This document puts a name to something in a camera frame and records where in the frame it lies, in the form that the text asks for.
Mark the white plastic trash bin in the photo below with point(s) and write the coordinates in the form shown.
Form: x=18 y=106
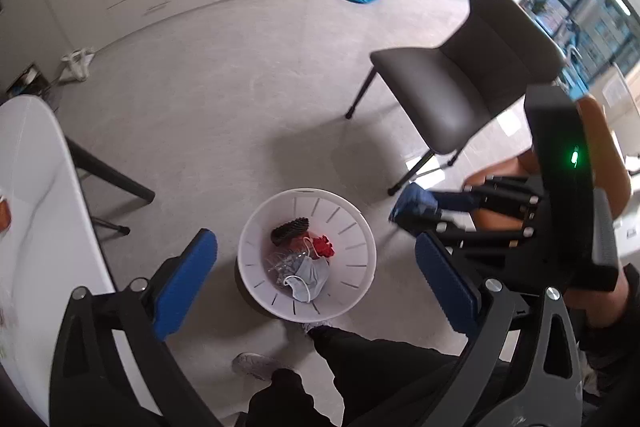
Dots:
x=352 y=267

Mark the orange brown snack wrapper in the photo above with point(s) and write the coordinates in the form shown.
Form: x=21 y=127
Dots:
x=5 y=215

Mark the grey chair near bin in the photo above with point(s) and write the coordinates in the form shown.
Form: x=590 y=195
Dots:
x=450 y=92

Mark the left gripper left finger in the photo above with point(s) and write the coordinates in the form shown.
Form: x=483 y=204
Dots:
x=88 y=383

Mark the person's black trouser legs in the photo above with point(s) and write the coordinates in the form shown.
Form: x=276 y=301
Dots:
x=382 y=382

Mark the black spiky foam piece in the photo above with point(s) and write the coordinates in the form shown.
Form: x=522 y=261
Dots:
x=284 y=234

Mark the white round table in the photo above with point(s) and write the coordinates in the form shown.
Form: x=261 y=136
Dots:
x=49 y=249

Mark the clear plastic packaging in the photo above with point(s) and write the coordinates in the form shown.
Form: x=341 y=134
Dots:
x=285 y=260

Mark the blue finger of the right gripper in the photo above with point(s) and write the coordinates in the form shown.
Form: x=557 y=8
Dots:
x=510 y=196
x=442 y=243

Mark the red paper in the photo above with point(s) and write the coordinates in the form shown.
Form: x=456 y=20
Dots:
x=321 y=247

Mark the white tote bag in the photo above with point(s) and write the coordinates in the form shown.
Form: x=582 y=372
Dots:
x=75 y=65

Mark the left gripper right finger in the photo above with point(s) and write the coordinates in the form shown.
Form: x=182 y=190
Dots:
x=520 y=364

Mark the black table leg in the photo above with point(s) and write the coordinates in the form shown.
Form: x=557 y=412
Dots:
x=84 y=160

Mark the light blue face mask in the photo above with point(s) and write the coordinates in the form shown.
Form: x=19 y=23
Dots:
x=307 y=283

